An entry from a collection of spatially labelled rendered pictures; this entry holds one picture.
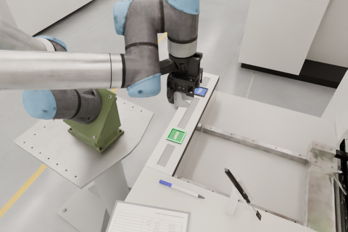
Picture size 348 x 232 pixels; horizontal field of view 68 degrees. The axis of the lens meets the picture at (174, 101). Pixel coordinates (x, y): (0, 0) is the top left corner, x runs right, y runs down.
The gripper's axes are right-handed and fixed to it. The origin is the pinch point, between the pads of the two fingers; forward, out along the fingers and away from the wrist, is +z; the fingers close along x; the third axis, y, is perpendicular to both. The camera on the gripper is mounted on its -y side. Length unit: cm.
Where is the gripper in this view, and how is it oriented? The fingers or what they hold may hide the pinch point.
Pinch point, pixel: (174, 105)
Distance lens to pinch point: 80.0
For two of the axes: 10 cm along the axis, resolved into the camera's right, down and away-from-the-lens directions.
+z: 0.0, 7.3, 6.8
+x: 3.9, -6.3, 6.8
